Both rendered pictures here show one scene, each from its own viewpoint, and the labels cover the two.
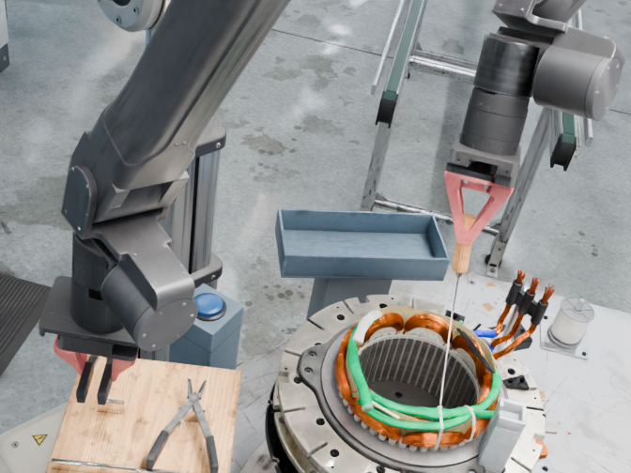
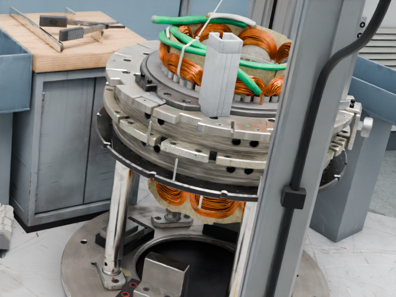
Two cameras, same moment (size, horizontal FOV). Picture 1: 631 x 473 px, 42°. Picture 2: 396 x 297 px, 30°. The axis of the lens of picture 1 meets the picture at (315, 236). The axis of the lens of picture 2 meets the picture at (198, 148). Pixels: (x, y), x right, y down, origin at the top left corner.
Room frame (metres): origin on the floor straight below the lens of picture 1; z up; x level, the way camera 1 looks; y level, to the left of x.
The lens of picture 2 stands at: (0.13, -0.88, 1.41)
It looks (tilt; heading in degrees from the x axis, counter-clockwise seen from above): 25 degrees down; 56
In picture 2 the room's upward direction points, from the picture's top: 10 degrees clockwise
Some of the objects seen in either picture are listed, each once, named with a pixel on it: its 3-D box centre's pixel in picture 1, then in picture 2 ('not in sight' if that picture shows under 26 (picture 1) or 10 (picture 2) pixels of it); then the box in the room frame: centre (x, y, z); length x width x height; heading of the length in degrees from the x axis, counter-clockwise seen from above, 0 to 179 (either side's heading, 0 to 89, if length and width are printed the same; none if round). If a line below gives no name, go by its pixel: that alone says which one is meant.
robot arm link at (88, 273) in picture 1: (110, 253); not in sight; (0.51, 0.17, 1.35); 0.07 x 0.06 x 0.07; 47
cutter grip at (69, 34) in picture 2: (211, 454); (71, 33); (0.51, 0.06, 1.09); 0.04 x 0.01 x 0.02; 21
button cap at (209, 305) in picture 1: (207, 304); not in sight; (0.78, 0.12, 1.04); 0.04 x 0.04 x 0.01
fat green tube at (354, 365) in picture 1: (362, 358); (199, 20); (0.63, -0.08, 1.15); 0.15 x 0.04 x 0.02; 177
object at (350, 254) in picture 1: (346, 300); (345, 150); (0.96, -0.07, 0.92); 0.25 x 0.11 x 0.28; 104
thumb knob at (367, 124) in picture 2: not in sight; (366, 127); (0.78, -0.27, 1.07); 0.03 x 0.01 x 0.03; 45
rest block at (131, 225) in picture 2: not in sight; (122, 228); (0.57, -0.05, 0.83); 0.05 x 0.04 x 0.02; 25
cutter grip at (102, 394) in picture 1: (105, 384); not in sight; (0.50, 0.17, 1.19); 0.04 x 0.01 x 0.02; 5
